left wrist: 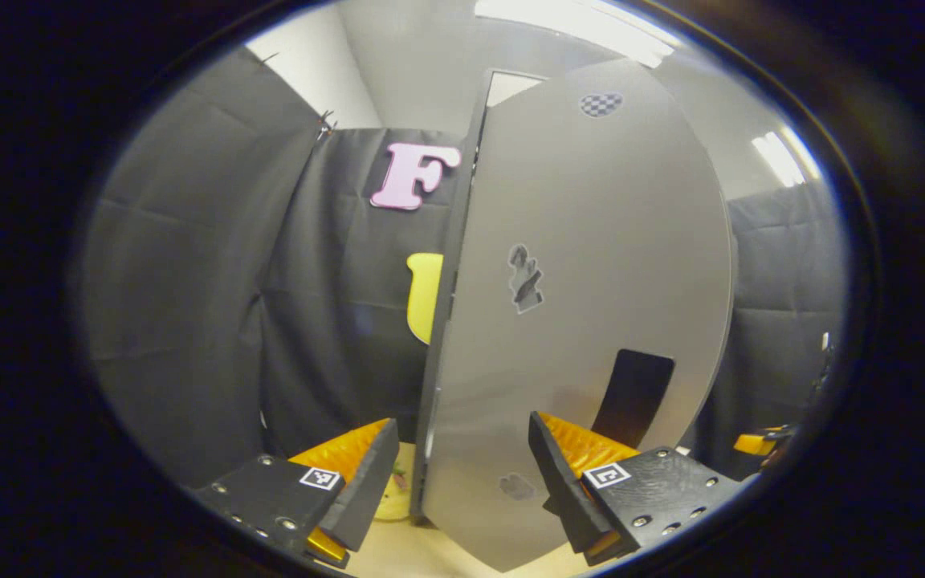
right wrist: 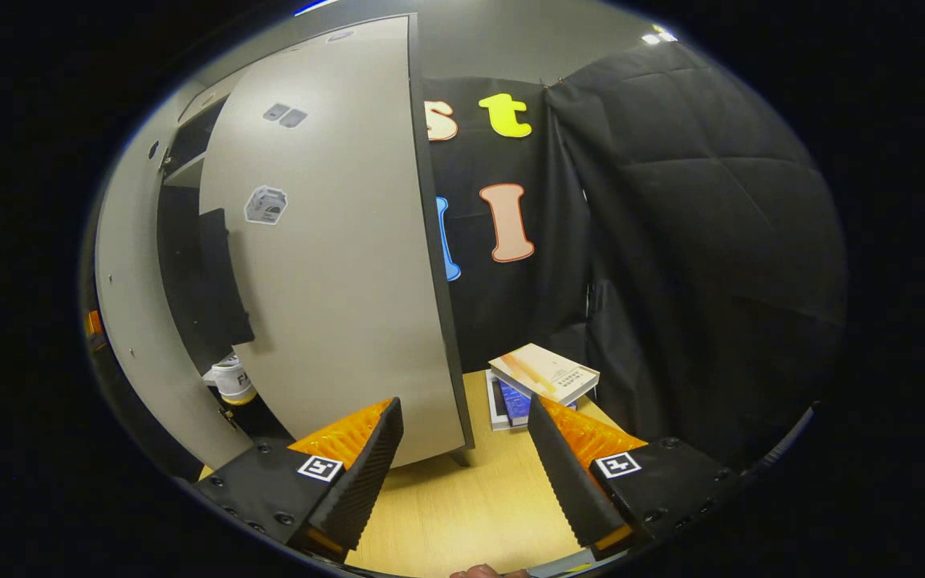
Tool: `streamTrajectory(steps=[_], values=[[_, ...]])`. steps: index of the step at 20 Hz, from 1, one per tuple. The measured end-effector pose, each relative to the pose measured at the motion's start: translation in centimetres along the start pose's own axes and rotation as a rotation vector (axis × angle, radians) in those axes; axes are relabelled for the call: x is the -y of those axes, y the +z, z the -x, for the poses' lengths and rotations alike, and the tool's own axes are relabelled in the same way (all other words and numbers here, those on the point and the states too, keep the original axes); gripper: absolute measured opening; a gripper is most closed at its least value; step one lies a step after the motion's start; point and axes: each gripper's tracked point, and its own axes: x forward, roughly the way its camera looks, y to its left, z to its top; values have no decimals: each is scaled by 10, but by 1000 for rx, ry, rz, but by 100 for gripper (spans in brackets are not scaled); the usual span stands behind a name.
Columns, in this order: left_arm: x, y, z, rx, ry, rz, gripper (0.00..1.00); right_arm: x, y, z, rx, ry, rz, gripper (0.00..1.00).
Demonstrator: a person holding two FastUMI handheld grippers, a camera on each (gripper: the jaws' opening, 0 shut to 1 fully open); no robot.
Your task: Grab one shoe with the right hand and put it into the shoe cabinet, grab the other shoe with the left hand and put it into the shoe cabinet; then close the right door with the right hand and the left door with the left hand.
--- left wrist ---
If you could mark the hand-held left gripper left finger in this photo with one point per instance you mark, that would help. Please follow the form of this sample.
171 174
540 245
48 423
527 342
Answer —
366 482

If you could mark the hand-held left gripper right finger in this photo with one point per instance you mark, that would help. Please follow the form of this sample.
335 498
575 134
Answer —
563 482

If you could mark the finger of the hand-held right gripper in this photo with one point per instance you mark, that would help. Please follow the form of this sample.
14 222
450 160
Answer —
755 444

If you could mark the grey shoe cabinet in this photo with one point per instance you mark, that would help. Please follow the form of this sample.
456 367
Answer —
451 289

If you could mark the grey cabinet door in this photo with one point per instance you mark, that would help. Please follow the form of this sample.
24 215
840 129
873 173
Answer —
591 241

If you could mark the yellow object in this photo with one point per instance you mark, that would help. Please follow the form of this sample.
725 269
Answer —
395 502

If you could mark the ceiling light panel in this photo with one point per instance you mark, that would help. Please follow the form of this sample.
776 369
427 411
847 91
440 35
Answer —
784 156

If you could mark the black backdrop cloth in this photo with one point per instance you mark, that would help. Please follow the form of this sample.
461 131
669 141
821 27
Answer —
189 305

